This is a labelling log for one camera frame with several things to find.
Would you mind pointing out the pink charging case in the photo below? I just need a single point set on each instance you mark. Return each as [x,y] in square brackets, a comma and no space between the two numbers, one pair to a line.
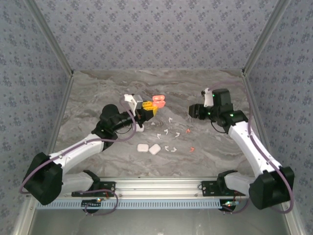
[159,101]

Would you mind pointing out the black controller board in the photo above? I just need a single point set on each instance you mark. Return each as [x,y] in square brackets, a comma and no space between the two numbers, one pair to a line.
[228,206]
[90,204]

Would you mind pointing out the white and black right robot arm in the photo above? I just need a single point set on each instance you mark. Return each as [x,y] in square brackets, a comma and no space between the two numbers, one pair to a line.
[249,147]

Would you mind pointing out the aluminium table side rail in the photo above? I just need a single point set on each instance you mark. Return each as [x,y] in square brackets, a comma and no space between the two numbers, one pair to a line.
[61,110]
[259,122]

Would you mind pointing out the aluminium frame bar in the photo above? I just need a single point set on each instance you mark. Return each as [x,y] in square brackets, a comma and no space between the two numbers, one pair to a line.
[23,218]
[294,222]

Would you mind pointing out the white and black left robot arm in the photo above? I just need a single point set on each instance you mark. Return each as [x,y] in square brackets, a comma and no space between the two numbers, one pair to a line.
[80,149]

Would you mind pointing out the grey metal base plate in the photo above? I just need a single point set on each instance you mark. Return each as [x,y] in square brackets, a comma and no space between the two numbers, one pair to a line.
[156,222]

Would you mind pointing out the aluminium corner post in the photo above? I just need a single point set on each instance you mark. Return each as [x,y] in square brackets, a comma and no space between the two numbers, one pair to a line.
[51,36]
[264,36]

